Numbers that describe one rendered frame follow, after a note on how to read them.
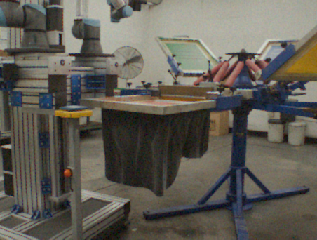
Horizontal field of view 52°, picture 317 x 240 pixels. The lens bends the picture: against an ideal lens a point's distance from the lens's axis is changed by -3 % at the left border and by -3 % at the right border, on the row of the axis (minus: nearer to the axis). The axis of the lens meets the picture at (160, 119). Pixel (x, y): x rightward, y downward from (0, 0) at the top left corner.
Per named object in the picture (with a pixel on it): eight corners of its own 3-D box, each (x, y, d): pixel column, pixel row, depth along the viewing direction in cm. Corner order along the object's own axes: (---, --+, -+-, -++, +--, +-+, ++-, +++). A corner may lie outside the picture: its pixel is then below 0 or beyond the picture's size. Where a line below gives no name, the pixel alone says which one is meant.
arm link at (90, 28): (88, 36, 208) (88, 15, 206) (78, 38, 218) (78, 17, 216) (104, 38, 216) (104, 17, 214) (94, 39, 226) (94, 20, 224)
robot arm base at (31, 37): (13, 48, 170) (13, 29, 169) (35, 50, 184) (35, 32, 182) (34, 47, 164) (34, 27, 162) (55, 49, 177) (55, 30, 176)
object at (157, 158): (161, 198, 164) (163, 112, 158) (100, 180, 192) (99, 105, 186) (165, 196, 167) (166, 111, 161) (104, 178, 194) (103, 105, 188)
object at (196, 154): (164, 196, 166) (165, 111, 160) (158, 194, 168) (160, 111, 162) (210, 175, 202) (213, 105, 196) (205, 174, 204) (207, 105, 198)
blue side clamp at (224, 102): (217, 109, 185) (218, 97, 184) (210, 109, 188) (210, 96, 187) (240, 106, 208) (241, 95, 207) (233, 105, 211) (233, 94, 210)
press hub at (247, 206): (246, 217, 264) (256, 46, 246) (205, 205, 288) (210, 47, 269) (264, 203, 294) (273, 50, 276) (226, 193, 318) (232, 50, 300)
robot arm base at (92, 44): (75, 52, 214) (75, 38, 213) (89, 54, 228) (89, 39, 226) (93, 52, 208) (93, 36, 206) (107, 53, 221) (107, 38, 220)
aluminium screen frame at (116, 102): (163, 114, 148) (163, 106, 147) (79, 105, 183) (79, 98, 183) (239, 104, 209) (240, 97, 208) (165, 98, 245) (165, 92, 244)
